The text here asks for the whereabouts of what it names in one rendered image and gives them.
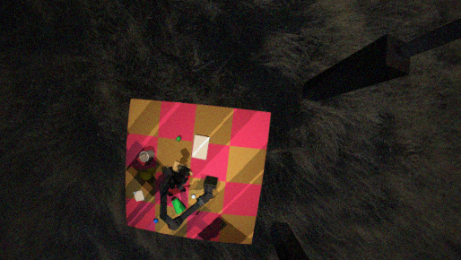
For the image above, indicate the white mug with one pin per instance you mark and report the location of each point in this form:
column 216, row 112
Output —
column 147, row 155

